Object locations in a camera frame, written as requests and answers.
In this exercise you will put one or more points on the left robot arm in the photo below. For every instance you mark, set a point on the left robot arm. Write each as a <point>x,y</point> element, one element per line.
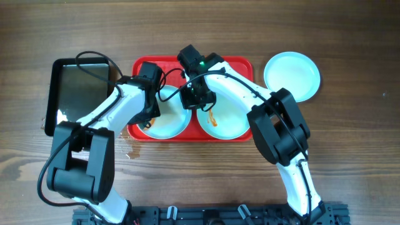
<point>82,166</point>

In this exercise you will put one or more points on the black mounting rail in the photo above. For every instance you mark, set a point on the black mounting rail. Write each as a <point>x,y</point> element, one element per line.
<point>326,214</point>

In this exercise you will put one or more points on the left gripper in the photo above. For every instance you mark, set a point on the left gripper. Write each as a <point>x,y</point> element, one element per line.
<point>145,115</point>

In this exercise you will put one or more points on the black tray with water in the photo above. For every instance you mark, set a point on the black tray with water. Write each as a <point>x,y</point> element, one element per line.
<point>74,93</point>

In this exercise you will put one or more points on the green orange sponge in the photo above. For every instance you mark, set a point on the green orange sponge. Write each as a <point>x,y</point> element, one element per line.
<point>148,124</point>

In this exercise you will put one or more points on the light blue plate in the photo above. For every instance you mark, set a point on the light blue plate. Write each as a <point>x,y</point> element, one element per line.
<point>173,120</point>
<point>224,120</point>
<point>295,72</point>

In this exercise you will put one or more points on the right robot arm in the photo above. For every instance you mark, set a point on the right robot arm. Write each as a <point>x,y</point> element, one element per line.
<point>278,128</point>

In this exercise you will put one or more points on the red plastic tray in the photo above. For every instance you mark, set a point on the red plastic tray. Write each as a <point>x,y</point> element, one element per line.
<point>194,132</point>

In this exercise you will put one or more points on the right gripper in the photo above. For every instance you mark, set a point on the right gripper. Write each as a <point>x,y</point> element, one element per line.
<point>188,103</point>

